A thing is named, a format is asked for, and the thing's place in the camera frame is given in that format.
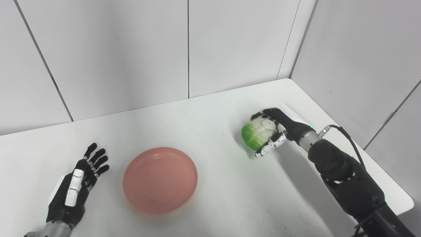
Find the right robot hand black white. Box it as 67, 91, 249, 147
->
251, 104, 314, 158

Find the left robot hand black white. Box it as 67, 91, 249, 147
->
46, 143, 110, 228

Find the green white cabbage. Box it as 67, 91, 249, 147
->
241, 117, 277, 151

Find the pink plate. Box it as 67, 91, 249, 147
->
122, 147, 199, 215

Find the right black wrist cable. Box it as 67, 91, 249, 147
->
318, 124, 366, 168

